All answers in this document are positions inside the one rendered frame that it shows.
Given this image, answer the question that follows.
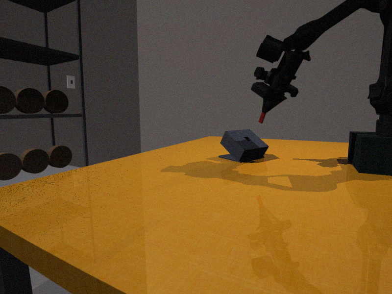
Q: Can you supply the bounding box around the dark grey sloped panel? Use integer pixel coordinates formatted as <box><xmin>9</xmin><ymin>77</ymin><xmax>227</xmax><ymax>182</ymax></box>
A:
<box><xmin>219</xmin><ymin>129</ymin><xmax>269</xmax><ymax>163</ymax></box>

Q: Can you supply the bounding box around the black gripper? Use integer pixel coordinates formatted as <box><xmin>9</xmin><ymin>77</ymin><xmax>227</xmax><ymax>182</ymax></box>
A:
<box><xmin>251</xmin><ymin>66</ymin><xmax>298</xmax><ymax>113</ymax></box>

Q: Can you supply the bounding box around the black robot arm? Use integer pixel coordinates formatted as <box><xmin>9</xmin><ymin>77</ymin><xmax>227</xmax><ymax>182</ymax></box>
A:
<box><xmin>256</xmin><ymin>0</ymin><xmax>392</xmax><ymax>137</ymax></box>

